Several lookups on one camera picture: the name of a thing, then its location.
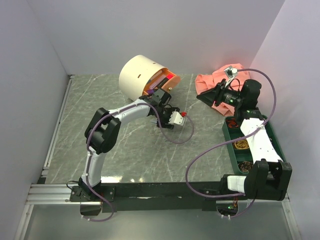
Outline black base bar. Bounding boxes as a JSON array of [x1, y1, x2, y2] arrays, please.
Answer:
[[69, 181, 237, 216]]

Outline yellow rubber bands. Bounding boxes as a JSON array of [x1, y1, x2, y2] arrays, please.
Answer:
[[233, 139, 250, 150]]

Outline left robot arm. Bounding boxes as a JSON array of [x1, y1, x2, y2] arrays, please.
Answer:
[[78, 89, 185, 201]]

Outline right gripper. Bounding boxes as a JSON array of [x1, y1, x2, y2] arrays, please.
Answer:
[[196, 78, 244, 108]]

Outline pink highlighter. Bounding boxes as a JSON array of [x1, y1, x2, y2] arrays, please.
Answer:
[[161, 74, 175, 82]]

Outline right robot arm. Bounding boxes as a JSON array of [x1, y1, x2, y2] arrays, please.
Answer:
[[197, 79, 292, 201]]

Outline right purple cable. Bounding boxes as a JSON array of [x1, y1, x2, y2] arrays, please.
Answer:
[[185, 68, 277, 219]]

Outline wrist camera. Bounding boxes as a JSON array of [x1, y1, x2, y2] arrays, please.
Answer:
[[168, 111, 186, 126], [224, 65, 238, 88]]

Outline green compartment tray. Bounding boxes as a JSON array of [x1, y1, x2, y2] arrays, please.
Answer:
[[222, 116, 286, 176]]

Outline lilac correction tape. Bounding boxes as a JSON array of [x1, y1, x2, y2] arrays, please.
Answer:
[[149, 74, 166, 90]]

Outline purple cable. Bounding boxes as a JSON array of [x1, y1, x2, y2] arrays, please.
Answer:
[[185, 68, 277, 219], [85, 101, 195, 223]]

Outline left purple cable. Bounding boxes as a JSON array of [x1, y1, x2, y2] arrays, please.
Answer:
[[85, 101, 195, 223]]

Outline coiled band lower compartment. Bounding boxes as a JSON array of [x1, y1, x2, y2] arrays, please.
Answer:
[[238, 161, 253, 173]]

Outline round cream drawer cabinet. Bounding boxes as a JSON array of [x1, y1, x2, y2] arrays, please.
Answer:
[[118, 55, 181, 101]]

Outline pink cloth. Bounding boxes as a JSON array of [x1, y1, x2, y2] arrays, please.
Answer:
[[194, 63, 252, 117]]

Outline orange rubber bands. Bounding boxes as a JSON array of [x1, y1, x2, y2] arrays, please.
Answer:
[[225, 118, 239, 129]]

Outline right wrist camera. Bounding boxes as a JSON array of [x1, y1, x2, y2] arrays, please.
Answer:
[[224, 65, 238, 88]]

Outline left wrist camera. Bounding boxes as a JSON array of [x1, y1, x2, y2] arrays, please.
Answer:
[[168, 111, 186, 126]]

